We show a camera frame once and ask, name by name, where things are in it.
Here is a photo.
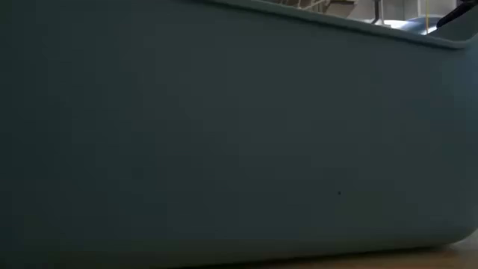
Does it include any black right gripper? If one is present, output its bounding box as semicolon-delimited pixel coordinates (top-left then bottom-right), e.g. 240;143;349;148
435;0;478;29

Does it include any dark tripod stand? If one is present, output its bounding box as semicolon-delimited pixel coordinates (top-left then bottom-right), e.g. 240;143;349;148
372;0;386;25

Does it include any dark blue plastic bin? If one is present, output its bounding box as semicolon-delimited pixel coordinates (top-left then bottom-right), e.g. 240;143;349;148
0;0;478;269

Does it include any beige wooden frame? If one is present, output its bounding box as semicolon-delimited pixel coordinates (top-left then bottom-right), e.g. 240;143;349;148
276;0;359;18

